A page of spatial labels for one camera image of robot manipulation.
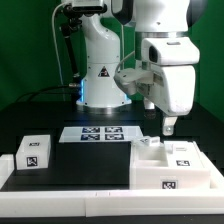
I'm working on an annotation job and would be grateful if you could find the small white box part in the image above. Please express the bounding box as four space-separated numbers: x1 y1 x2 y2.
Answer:
16 135 51 170

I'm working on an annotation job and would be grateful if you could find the small white door part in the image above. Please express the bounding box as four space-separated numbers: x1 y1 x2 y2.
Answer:
164 141 202 169

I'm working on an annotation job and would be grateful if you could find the white cabinet body box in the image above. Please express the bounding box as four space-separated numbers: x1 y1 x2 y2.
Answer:
129 142 211 190

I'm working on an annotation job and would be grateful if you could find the black cable on table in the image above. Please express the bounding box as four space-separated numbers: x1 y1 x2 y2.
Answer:
15 84 83 104

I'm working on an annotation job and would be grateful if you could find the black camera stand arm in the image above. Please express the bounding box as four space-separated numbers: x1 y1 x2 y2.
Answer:
60 4 82 83

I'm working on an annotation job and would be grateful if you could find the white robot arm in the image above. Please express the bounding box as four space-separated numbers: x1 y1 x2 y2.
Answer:
61 0 208 136

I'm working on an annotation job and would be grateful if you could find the white cable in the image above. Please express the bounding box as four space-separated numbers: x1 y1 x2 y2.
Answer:
51 1 73 101

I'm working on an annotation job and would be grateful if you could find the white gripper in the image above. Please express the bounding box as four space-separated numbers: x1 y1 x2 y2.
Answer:
142 65 195 136

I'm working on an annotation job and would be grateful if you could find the white marker base plate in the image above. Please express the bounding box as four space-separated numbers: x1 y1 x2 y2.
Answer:
59 126 143 143

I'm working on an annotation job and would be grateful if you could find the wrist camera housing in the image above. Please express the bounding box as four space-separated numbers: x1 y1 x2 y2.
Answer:
114 68 154 95

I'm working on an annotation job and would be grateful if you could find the white door panel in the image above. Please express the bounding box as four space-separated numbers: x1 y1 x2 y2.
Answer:
132 136 160 147

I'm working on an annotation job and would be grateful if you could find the white U-shaped frame fence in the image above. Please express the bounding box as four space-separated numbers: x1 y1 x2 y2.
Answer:
0 151 224 217

